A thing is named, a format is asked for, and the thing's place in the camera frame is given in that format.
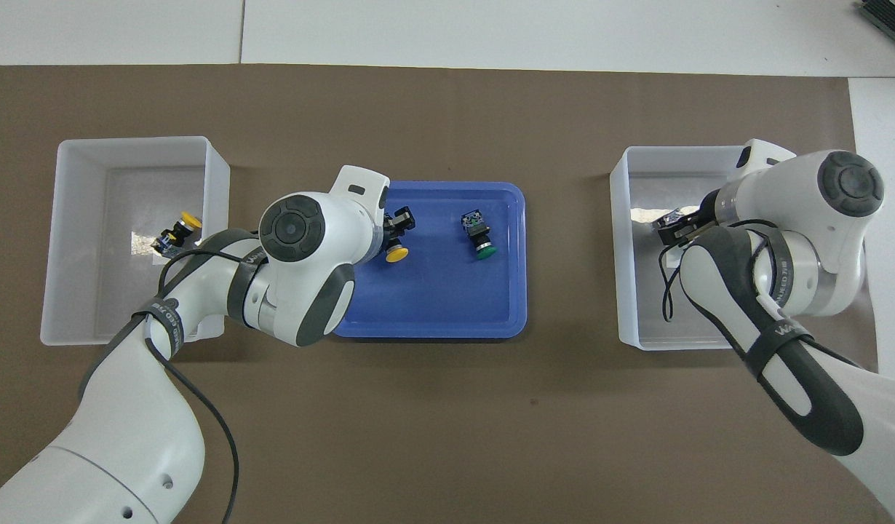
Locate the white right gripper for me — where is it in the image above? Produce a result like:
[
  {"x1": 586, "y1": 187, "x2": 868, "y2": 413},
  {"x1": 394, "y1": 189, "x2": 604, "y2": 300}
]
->
[{"x1": 659, "y1": 138, "x2": 797, "y2": 246}]

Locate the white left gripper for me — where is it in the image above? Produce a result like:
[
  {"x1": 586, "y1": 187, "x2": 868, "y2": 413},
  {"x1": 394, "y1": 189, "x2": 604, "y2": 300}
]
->
[{"x1": 330, "y1": 165, "x2": 416, "y2": 235}]

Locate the yellow mushroom push button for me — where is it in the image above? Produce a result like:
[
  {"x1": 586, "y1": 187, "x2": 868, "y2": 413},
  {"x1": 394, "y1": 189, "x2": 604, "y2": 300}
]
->
[
  {"x1": 151, "y1": 213, "x2": 203, "y2": 259},
  {"x1": 384, "y1": 222, "x2": 410, "y2": 264}
]

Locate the blue plastic tray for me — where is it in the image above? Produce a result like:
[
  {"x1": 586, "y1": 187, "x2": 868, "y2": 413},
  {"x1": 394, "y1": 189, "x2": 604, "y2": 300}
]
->
[{"x1": 331, "y1": 180, "x2": 528, "y2": 340}]

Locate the translucent white plastic box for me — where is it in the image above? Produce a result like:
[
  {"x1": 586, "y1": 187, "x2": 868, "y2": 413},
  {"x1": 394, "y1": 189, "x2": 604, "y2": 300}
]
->
[
  {"x1": 40, "y1": 136, "x2": 231, "y2": 346},
  {"x1": 609, "y1": 145, "x2": 793, "y2": 352}
]

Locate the brown paper table mat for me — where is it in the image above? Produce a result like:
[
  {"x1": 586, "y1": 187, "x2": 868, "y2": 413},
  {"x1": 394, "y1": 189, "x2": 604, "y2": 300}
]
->
[{"x1": 0, "y1": 64, "x2": 895, "y2": 524}]

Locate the grey ribbed metal device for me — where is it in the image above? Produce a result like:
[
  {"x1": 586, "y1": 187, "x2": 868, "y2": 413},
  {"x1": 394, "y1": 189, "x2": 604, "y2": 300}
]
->
[{"x1": 855, "y1": 0, "x2": 895, "y2": 55}]

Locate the black velcro cable strap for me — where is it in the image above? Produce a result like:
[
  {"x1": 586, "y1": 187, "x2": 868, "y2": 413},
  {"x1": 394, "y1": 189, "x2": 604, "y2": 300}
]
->
[
  {"x1": 764, "y1": 233, "x2": 792, "y2": 299},
  {"x1": 131, "y1": 295, "x2": 185, "y2": 359},
  {"x1": 744, "y1": 324, "x2": 816, "y2": 379},
  {"x1": 228, "y1": 244, "x2": 270, "y2": 325}
]

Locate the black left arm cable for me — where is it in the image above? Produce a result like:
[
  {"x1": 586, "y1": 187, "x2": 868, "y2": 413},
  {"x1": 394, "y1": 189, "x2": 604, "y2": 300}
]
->
[{"x1": 146, "y1": 247, "x2": 274, "y2": 524}]

